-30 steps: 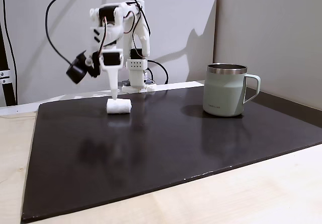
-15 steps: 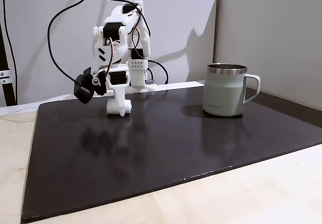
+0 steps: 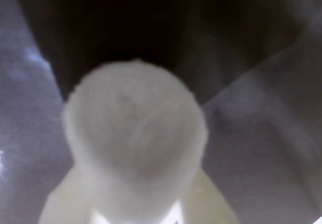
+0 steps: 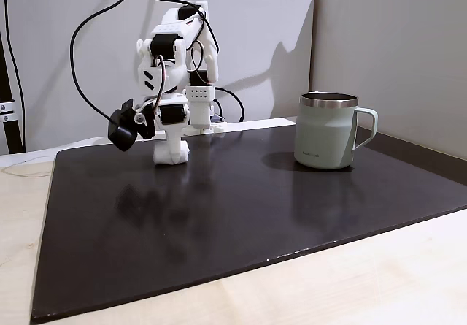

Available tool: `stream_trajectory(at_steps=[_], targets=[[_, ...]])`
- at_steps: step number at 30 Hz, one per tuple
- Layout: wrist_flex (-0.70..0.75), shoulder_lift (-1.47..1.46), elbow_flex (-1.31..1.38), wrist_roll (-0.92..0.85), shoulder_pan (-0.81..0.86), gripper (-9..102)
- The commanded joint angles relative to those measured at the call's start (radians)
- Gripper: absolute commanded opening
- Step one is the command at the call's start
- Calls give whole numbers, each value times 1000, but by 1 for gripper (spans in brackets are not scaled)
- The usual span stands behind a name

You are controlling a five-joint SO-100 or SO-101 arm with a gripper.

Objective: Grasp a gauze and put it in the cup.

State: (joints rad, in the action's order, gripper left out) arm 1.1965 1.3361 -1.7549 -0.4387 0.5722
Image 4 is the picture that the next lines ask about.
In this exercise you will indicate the black stand pole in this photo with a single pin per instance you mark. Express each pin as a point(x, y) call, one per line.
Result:
point(9, 135)

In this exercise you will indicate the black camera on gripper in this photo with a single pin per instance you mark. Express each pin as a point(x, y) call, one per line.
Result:
point(122, 135)

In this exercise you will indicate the white stand clamp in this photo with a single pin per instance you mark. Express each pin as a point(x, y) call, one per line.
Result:
point(7, 111)

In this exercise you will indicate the pale green steel mug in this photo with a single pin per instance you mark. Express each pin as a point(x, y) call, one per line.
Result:
point(321, 138)

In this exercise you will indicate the black table mat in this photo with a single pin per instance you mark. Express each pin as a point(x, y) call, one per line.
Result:
point(219, 212)

